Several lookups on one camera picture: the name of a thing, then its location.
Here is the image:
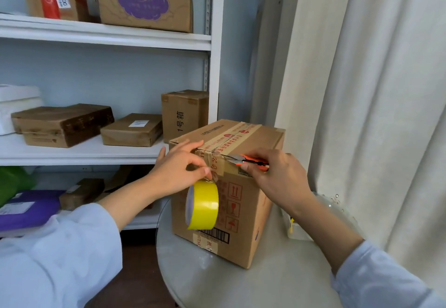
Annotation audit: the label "person's right hand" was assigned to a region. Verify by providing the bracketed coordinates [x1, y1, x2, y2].
[240, 148, 315, 215]

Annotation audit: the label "person's left hand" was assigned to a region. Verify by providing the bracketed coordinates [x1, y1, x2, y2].
[148, 139, 212, 198]

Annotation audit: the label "orange thread snips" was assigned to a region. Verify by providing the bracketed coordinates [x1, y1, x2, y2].
[223, 154, 270, 172]

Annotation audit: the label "yellow tape roll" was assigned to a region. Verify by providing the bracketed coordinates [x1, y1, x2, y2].
[185, 180, 219, 231]

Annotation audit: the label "brown cardboard box red print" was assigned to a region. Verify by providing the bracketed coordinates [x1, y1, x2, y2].
[168, 120, 286, 269]

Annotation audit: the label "person's right forearm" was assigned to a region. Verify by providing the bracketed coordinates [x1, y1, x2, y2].
[291, 196, 446, 308]

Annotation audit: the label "person's left forearm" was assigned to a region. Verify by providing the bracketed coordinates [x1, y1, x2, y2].
[0, 173, 164, 308]

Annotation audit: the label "open cardboard box red print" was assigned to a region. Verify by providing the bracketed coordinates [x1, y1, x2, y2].
[104, 165, 154, 193]

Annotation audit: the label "flat brown box white label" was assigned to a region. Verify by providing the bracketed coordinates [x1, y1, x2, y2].
[100, 113, 164, 147]

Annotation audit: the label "upright small cardboard box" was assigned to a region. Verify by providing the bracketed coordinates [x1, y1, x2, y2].
[161, 89, 210, 144]

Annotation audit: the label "small taped brown parcel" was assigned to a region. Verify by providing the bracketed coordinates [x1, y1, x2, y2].
[59, 178, 105, 211]

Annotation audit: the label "dark brown flat box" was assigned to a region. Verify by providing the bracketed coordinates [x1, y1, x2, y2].
[11, 103, 115, 149]

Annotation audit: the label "box with purple logo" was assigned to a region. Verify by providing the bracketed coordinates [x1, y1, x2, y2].
[94, 0, 194, 34]

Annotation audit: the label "white foam box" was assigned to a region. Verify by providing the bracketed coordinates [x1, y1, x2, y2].
[0, 85, 44, 136]

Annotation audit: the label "clear plastic container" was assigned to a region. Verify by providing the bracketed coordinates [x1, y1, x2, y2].
[282, 210, 314, 242]

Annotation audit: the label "white curtain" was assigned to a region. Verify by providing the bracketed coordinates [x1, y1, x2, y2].
[249, 0, 446, 291]

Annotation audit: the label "white metal shelf unit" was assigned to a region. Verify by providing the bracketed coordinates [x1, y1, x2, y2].
[0, 0, 226, 230]

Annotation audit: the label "green object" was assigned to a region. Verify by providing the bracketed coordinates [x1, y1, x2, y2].
[0, 166, 37, 207]

